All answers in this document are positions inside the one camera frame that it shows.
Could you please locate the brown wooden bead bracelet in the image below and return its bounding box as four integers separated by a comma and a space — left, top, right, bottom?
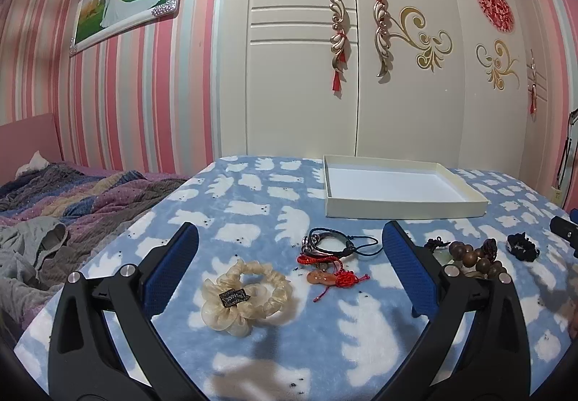
424, 236, 510, 280

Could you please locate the black hair scrunchie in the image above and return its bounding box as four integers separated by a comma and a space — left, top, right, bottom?
506, 233, 540, 262

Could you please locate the cream organza scrunchie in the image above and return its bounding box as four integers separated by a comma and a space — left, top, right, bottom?
201, 259, 293, 337

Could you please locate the red knotted cord pendant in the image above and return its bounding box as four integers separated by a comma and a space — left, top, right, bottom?
297, 254, 370, 303

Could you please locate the black cord bracelet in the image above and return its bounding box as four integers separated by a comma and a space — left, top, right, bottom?
302, 226, 385, 259

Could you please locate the grey garment on bed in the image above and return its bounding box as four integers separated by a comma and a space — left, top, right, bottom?
1, 216, 69, 284

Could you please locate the purple striped knitted bedspread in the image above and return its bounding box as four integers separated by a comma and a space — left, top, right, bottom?
1, 163, 186, 344

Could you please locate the blue polar bear blanket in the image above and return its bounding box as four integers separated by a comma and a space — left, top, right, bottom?
13, 154, 578, 401

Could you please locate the shallow white cardboard box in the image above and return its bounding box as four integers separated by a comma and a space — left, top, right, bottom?
323, 155, 489, 220

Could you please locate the pink headboard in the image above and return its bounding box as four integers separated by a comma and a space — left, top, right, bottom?
0, 113, 63, 185

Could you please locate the white wardrobe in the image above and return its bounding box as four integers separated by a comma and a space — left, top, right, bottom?
212, 0, 566, 190

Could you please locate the small red papercut decoration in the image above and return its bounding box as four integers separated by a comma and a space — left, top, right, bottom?
477, 0, 515, 33

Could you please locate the far right door handle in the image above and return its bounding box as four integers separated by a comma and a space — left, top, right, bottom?
528, 50, 538, 117

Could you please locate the red tassel on handle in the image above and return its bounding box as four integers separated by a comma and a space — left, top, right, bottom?
330, 31, 348, 94

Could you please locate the gold ornate left door handle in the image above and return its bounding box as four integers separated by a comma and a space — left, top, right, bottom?
329, 0, 347, 73

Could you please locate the gold ornate door handle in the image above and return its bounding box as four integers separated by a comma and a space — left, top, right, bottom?
372, 0, 392, 79
329, 0, 347, 73

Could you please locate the gold ornate right door handle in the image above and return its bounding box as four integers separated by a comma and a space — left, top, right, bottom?
372, 0, 392, 79

